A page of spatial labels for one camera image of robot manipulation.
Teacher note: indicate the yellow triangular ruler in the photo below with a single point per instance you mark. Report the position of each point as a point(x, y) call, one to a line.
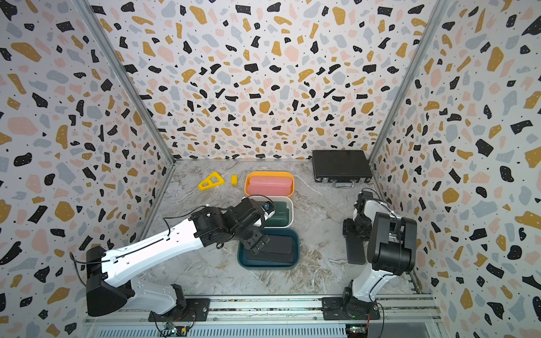
point(211, 181)

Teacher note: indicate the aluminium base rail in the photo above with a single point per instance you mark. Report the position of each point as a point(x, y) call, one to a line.
point(395, 315)

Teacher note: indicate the black briefcase with metal latches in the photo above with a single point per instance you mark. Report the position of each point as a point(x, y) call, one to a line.
point(341, 166)

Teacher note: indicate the green pencil case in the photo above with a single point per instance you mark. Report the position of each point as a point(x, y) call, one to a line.
point(281, 216)

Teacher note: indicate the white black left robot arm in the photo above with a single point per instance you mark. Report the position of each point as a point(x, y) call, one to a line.
point(112, 275)

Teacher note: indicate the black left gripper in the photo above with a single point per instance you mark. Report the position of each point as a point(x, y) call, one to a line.
point(253, 243)

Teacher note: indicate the white storage box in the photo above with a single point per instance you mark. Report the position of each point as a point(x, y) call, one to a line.
point(277, 198)

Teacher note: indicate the pink pencil case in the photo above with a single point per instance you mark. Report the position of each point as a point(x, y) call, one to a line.
point(270, 186)

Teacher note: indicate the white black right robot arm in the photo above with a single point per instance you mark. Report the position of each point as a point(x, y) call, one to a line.
point(384, 242)

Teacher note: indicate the dark grey pencil case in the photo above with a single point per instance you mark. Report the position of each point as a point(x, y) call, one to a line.
point(355, 250)
point(275, 257)
point(277, 243)

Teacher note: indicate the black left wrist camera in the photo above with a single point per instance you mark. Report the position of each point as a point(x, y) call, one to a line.
point(268, 207)

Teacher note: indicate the yellow storage box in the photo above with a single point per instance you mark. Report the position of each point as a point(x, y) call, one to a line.
point(270, 173)

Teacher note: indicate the teal storage box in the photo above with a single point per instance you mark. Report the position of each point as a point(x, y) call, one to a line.
point(260, 265)

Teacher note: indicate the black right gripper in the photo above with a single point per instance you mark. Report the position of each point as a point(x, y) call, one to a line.
point(346, 227)

